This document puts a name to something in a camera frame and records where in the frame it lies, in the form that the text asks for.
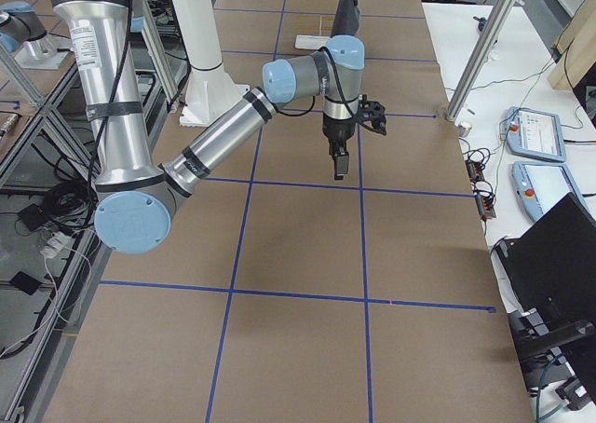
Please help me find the blue teach pendant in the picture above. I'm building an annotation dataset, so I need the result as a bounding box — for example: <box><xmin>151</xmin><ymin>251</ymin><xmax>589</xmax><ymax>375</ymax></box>
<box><xmin>511</xmin><ymin>161</ymin><xmax>586</xmax><ymax>222</ymax></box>
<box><xmin>503</xmin><ymin>107</ymin><xmax>566</xmax><ymax>162</ymax></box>

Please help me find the far blue teach pendant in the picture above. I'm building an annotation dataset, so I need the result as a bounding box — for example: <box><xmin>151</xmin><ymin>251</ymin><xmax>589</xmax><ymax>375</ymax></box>
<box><xmin>503</xmin><ymin>107</ymin><xmax>566</xmax><ymax>162</ymax></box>

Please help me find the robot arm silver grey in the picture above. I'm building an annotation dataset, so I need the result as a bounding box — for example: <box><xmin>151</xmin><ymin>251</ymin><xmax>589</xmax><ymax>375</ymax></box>
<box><xmin>51</xmin><ymin>0</ymin><xmax>386</xmax><ymax>254</ymax></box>

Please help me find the orange black connector strip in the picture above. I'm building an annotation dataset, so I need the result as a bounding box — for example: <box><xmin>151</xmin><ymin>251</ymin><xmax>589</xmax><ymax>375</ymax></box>
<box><xmin>465</xmin><ymin>160</ymin><xmax>496</xmax><ymax>222</ymax></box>

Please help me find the second robot arm in background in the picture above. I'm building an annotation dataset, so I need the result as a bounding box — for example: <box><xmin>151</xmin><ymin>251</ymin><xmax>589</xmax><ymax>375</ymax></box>
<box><xmin>1</xmin><ymin>1</ymin><xmax>71</xmax><ymax>70</ymax></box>

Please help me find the wooden board at edge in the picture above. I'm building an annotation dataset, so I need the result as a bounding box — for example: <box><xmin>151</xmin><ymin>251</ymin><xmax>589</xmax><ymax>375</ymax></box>
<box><xmin>548</xmin><ymin>0</ymin><xmax>595</xmax><ymax>90</ymax></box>

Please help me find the small metal cylinder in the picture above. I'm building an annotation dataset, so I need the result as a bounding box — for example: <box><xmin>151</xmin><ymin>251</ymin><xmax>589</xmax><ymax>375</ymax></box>
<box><xmin>457</xmin><ymin>121</ymin><xmax>472</xmax><ymax>138</ymax></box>

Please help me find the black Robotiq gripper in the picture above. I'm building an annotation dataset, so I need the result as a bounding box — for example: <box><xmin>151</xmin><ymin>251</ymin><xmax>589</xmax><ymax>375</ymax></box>
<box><xmin>322</xmin><ymin>94</ymin><xmax>386</xmax><ymax>156</ymax></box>

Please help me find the aluminium frame rail right side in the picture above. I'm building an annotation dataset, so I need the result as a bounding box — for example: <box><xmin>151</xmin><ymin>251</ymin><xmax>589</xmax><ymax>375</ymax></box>
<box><xmin>0</xmin><ymin>45</ymin><xmax>187</xmax><ymax>423</ymax></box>

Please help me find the aluminium frame post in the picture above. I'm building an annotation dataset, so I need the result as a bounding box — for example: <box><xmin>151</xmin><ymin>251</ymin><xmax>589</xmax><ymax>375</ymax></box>
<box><xmin>445</xmin><ymin>0</ymin><xmax>516</xmax><ymax>122</ymax></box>

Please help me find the black monitor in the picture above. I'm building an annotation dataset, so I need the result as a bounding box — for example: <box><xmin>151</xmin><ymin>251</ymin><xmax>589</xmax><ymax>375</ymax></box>
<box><xmin>495</xmin><ymin>193</ymin><xmax>595</xmax><ymax>399</ymax></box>

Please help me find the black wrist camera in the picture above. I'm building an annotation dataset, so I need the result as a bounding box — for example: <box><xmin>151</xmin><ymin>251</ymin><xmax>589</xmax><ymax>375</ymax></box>
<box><xmin>329</xmin><ymin>143</ymin><xmax>349</xmax><ymax>181</ymax></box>

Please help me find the blue-grey microfibre towel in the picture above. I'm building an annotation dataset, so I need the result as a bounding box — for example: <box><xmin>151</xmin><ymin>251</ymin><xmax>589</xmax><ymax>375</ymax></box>
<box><xmin>330</xmin><ymin>0</ymin><xmax>360</xmax><ymax>37</ymax></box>

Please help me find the white towel rack with wooden bars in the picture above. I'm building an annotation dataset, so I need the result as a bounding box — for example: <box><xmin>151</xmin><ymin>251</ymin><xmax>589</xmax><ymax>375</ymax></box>
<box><xmin>292</xmin><ymin>14</ymin><xmax>335</xmax><ymax>50</ymax></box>

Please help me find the near blue teach pendant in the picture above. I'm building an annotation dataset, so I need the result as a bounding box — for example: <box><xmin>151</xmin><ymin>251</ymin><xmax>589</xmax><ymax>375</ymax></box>
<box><xmin>511</xmin><ymin>161</ymin><xmax>586</xmax><ymax>222</ymax></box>

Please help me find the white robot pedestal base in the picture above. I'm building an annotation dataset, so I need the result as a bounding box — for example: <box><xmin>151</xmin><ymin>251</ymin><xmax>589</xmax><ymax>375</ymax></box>
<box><xmin>172</xmin><ymin>0</ymin><xmax>248</xmax><ymax>127</ymax></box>

